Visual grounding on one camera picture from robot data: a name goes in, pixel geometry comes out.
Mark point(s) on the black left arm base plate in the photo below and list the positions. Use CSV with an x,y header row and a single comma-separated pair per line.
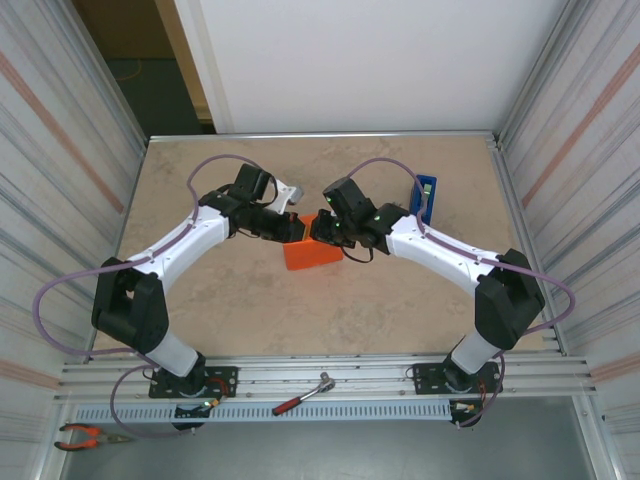
x,y
225,375

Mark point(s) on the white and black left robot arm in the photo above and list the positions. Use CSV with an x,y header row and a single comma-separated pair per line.
x,y
175,250

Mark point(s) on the wide aluminium mounting rail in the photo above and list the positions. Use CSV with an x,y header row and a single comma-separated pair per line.
x,y
370,372

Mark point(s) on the blue tape dispenser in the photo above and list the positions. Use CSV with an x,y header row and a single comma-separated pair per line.
x,y
422,200

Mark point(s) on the long aluminium table edge rail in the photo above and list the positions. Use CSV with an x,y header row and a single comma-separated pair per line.
x,y
320,135

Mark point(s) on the stepped aluminium table side rail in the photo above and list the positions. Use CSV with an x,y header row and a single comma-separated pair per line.
x,y
510,200

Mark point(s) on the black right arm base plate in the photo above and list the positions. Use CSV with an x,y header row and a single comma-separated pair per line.
x,y
425,380

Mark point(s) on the orange cloth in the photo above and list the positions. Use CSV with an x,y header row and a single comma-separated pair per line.
x,y
310,255

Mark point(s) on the green tape roll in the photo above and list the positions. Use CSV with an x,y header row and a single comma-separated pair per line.
x,y
428,189

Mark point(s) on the black power connector module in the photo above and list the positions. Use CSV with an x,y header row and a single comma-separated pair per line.
x,y
192,412
465,412

